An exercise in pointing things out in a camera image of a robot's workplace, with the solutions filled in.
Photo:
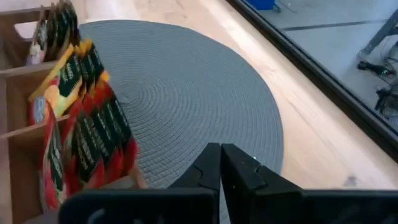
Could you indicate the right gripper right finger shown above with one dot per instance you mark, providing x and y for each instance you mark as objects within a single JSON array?
[{"x": 242, "y": 177}]

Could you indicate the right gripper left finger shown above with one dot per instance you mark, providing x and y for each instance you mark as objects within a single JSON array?
[{"x": 206, "y": 174}]

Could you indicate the mango tea packet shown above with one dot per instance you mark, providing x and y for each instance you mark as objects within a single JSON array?
[
  {"x": 90, "y": 65},
  {"x": 65, "y": 81}
]

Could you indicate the wooden tea organiser box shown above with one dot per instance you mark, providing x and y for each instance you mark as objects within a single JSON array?
[{"x": 18, "y": 93}]

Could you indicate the grey round woven placemat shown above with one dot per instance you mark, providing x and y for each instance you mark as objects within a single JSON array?
[{"x": 186, "y": 93}]

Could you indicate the black floor device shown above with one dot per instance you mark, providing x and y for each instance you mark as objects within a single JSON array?
[{"x": 373, "y": 68}]

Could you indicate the blue bin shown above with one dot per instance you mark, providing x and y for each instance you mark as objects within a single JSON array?
[{"x": 261, "y": 3}]

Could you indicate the grey floor stand leg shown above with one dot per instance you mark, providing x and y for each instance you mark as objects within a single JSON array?
[{"x": 379, "y": 34}]

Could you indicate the black aluminium table frame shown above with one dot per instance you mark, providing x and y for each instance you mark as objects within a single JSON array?
[{"x": 311, "y": 71}]

